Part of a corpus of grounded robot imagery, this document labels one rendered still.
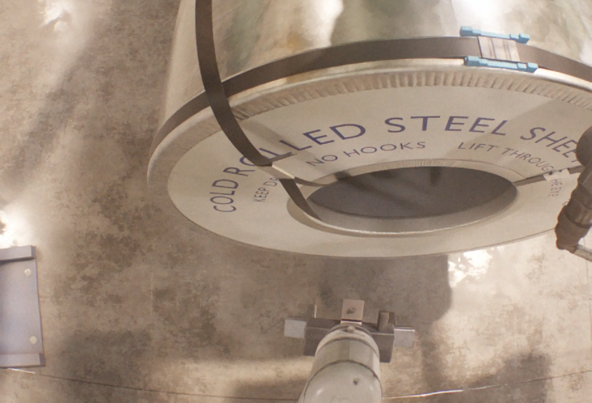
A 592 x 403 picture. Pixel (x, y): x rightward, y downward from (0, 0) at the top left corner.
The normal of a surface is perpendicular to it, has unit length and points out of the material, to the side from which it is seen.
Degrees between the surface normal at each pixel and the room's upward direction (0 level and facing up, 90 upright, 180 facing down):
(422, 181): 22
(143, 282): 0
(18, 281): 0
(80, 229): 0
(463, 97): 90
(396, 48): 16
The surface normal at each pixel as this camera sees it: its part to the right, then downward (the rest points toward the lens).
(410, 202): -0.17, -0.33
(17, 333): 0.07, -0.32
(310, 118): 0.00, 0.95
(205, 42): -0.41, 0.04
